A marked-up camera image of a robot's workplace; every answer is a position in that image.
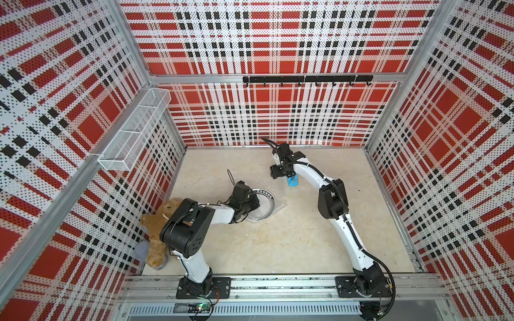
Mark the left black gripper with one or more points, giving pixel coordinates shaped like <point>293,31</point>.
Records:
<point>255,204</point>

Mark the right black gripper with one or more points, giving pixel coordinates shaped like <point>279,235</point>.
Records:
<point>275,171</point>

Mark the white plate green red rim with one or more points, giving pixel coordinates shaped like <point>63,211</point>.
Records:
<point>266,205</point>

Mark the clear bubble wrap sheet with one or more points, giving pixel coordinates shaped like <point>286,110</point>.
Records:
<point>280,197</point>

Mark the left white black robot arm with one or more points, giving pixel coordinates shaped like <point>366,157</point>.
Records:
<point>186,230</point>

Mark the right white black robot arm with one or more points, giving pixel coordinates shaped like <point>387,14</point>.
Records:
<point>372,278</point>

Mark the blue tape dispenser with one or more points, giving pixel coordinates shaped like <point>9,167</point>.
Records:
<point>292,181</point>

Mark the brown teddy bear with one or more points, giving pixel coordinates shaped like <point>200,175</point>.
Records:
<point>155,223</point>

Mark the grey blue slipper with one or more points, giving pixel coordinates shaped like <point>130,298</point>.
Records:
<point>141,250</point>

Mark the green circuit board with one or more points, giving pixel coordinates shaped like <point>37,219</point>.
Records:
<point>192,308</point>

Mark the black wall hook rail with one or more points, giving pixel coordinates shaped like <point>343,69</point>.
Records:
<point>350,79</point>

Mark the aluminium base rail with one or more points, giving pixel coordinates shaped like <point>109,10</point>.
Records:
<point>284,297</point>

